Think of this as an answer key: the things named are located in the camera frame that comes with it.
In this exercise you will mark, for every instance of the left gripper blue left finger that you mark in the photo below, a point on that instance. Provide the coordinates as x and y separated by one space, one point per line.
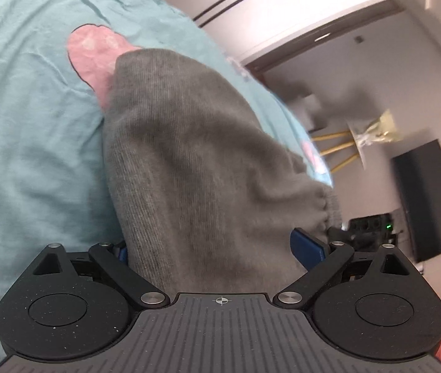
136 289

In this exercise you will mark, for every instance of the black television screen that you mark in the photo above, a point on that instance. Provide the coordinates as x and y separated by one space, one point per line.
418 177

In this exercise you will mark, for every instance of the round table with yellow legs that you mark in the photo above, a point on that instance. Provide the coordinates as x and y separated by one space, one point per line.
382 130

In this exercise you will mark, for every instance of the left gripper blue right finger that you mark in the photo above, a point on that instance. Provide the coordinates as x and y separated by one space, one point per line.
324 264

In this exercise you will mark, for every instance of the grey sweatpants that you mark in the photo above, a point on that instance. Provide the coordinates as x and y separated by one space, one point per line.
205 198

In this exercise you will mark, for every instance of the light blue bed sheet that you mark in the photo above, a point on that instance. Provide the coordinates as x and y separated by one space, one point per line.
52 183

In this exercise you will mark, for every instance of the black power strip box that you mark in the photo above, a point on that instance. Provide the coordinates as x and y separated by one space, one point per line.
368 233

